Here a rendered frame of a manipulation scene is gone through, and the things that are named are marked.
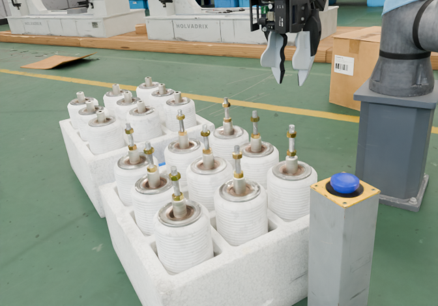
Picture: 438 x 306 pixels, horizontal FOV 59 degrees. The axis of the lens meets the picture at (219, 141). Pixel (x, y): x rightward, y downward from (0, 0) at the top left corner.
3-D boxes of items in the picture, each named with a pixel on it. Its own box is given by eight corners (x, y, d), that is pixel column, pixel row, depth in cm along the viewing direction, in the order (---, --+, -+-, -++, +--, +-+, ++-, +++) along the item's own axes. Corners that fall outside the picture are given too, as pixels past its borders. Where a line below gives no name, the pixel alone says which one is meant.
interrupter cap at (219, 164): (182, 168, 79) (182, 165, 79) (209, 155, 84) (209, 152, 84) (207, 180, 74) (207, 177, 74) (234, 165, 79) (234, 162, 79)
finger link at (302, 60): (286, 93, 63) (277, 36, 60) (302, 83, 67) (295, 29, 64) (304, 93, 61) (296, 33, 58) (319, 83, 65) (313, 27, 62)
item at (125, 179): (124, 224, 94) (109, 157, 86) (161, 212, 97) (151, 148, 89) (131, 247, 85) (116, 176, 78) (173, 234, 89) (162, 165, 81)
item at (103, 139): (124, 166, 121) (113, 112, 113) (135, 179, 113) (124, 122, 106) (94, 176, 117) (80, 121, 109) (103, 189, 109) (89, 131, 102)
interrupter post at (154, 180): (146, 186, 74) (143, 171, 73) (156, 180, 76) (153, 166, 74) (154, 190, 73) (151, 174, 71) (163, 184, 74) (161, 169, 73)
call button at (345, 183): (343, 180, 59) (344, 168, 58) (364, 192, 56) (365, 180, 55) (324, 189, 57) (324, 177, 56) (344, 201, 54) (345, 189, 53)
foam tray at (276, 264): (243, 195, 113) (239, 140, 106) (343, 277, 82) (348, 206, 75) (113, 247, 97) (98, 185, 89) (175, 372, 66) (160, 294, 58)
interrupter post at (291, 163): (300, 170, 75) (300, 155, 73) (294, 176, 73) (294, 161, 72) (289, 168, 76) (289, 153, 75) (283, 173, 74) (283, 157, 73)
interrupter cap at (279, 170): (318, 168, 75) (319, 165, 75) (300, 186, 70) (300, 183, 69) (284, 159, 79) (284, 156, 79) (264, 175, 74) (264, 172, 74)
